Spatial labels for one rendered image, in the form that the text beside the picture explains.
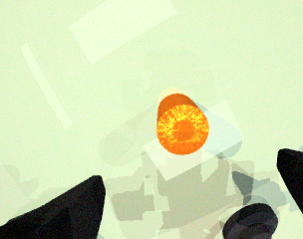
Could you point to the orange cylindrical knob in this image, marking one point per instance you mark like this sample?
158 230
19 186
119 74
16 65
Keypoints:
181 127

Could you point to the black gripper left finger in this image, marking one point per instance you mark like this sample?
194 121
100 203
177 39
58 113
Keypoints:
76 214

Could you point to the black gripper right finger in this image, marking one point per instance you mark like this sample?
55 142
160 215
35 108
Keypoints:
290 166

